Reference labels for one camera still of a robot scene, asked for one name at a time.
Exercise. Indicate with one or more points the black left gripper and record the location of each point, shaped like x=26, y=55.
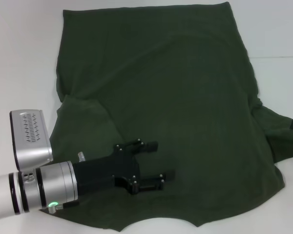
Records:
x=105, y=170

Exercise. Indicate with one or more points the dark green t-shirt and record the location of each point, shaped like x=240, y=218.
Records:
x=173, y=85

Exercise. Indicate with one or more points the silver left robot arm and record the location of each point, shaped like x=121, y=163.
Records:
x=51, y=185

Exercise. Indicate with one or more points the small silver round plug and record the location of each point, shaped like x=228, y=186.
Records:
x=81, y=156

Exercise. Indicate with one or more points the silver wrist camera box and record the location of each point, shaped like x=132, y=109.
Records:
x=31, y=141

